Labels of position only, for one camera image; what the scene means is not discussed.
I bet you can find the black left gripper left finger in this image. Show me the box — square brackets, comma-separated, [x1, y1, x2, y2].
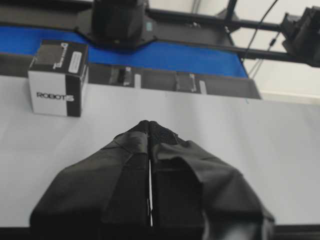
[30, 120, 150, 240]

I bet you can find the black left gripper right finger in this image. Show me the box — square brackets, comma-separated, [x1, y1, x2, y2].
[149, 121, 275, 240]

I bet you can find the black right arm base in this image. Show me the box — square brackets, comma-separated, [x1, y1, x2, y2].
[75, 0, 157, 49]

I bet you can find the white base sheet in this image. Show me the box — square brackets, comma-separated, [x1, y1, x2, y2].
[0, 76, 320, 228]

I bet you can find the black Dynamixel box front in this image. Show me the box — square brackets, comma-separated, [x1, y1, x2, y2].
[175, 72, 208, 95]

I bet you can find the black dynamixel box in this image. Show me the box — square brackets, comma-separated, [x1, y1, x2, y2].
[175, 72, 208, 95]
[107, 66, 143, 88]

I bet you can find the black Dynamixel box middle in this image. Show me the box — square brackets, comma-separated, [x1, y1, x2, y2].
[107, 66, 143, 88]

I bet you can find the black box on white base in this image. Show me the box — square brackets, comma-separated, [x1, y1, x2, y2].
[27, 39, 89, 117]

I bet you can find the blue table cloth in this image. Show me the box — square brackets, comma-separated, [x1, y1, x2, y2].
[0, 26, 248, 78]

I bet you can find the black aluminium frame rail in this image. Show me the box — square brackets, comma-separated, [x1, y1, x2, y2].
[0, 0, 306, 64]

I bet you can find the black hanging cable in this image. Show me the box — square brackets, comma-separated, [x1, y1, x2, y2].
[241, 0, 280, 77]

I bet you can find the black camera on frame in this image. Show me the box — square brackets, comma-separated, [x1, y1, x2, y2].
[280, 6, 320, 68]

